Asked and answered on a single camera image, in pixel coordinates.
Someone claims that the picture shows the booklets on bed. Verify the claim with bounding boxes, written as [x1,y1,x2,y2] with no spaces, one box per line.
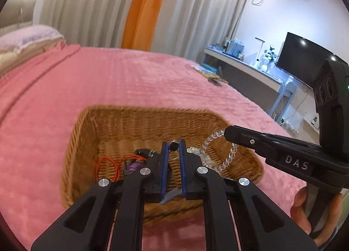
[191,65,220,79]

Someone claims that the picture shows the translucent blue flower strap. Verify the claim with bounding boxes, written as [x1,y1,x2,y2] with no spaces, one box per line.
[159,188,183,205]

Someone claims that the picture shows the black television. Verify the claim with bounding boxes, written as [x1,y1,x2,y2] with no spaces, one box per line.
[277,32,349,90]

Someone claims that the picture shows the white flower vase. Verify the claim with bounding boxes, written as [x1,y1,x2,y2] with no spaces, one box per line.
[260,45,279,71]

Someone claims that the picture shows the beige padded headboard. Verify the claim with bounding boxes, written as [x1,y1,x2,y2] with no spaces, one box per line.
[0,0,37,36]

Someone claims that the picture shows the white power strip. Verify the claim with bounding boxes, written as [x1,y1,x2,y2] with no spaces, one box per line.
[279,117,298,131]

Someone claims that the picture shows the person's right hand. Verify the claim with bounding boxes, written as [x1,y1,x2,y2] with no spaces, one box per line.
[290,186,344,251]

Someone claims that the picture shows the white wall desk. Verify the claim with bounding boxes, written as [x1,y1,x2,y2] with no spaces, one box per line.
[203,45,289,110]

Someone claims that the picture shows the white desk lamp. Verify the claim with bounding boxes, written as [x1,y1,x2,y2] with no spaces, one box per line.
[255,37,266,64]

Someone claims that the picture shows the light blue chair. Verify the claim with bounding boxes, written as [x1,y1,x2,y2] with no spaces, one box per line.
[269,75,298,123]

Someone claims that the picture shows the beige folded duvet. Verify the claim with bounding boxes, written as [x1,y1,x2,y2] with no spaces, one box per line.
[0,40,66,77]

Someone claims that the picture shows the purple spiral hair tie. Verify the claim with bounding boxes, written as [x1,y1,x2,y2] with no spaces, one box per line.
[127,158,144,174]

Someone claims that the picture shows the grey curtain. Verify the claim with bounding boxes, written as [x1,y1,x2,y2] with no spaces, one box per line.
[39,0,145,47]
[150,0,253,62]

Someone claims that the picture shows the orange curtain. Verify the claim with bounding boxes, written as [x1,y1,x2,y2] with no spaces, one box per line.
[121,0,176,52]

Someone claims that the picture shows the clear bead bracelet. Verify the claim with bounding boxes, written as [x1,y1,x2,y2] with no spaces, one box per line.
[202,129,240,171]

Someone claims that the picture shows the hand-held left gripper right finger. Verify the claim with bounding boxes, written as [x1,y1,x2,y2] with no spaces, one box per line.
[179,139,318,251]

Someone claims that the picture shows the books and boxes on desk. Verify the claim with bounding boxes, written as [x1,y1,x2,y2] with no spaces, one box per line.
[224,38,246,59]

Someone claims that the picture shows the brown wicker basket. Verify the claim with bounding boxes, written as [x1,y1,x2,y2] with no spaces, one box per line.
[59,106,264,224]

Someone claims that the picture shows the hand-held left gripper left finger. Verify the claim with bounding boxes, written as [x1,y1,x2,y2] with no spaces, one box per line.
[31,141,168,251]

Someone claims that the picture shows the black smartwatch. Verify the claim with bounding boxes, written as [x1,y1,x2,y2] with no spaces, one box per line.
[124,149,172,181]

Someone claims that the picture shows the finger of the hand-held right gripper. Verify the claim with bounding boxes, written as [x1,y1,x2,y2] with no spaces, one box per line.
[224,125,320,161]

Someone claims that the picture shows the red cord bracelet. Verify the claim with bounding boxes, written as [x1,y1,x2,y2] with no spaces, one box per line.
[96,154,128,182]

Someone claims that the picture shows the light purple pillow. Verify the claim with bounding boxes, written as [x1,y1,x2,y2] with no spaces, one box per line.
[0,25,64,50]

